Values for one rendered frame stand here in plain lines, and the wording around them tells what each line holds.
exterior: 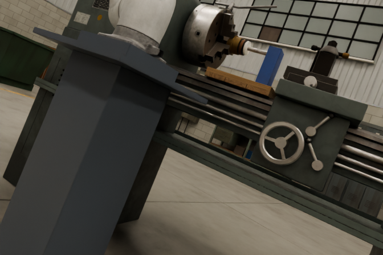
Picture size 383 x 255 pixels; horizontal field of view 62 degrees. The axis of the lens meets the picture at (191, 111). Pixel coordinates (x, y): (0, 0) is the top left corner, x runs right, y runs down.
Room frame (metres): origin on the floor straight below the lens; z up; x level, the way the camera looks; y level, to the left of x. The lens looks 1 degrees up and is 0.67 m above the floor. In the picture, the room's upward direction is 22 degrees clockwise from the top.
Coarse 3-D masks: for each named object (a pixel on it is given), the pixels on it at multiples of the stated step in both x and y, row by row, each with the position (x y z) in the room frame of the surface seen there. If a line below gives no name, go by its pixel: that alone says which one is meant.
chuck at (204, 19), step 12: (204, 12) 1.51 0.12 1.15; (216, 12) 1.50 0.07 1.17; (228, 12) 1.58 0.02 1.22; (192, 24) 1.51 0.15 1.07; (204, 24) 1.48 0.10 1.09; (216, 24) 1.52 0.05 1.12; (192, 36) 1.51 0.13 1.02; (204, 36) 1.48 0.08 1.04; (216, 36) 1.56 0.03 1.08; (192, 48) 1.53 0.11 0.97; (204, 48) 1.50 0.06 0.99; (192, 60) 1.59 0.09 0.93; (216, 60) 1.66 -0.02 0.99
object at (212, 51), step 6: (216, 42) 1.58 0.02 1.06; (210, 48) 1.56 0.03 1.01; (216, 48) 1.55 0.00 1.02; (222, 48) 1.54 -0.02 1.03; (228, 48) 1.54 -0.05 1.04; (210, 54) 1.53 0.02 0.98; (216, 54) 1.54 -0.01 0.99; (222, 54) 1.55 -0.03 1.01; (228, 54) 1.56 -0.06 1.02; (204, 60) 1.55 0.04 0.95; (210, 60) 1.55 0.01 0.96
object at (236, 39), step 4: (236, 36) 1.55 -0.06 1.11; (228, 40) 1.56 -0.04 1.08; (232, 40) 1.53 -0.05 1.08; (236, 40) 1.53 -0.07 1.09; (240, 40) 1.53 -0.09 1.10; (244, 40) 1.53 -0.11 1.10; (228, 44) 1.56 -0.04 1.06; (232, 44) 1.54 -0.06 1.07; (236, 44) 1.53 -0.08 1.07; (240, 44) 1.52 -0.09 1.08; (244, 44) 1.52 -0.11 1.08; (232, 48) 1.54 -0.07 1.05; (236, 48) 1.53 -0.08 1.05; (240, 48) 1.53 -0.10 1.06; (232, 52) 1.57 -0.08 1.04; (236, 52) 1.55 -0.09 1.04; (240, 52) 1.54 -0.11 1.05
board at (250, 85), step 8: (208, 72) 1.41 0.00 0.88; (216, 72) 1.39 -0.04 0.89; (224, 72) 1.38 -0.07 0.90; (224, 80) 1.37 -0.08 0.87; (232, 80) 1.36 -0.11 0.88; (240, 80) 1.34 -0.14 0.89; (248, 80) 1.33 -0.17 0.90; (248, 88) 1.32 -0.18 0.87; (256, 88) 1.31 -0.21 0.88; (264, 88) 1.30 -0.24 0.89; (272, 88) 1.31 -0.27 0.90; (272, 96) 1.36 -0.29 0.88
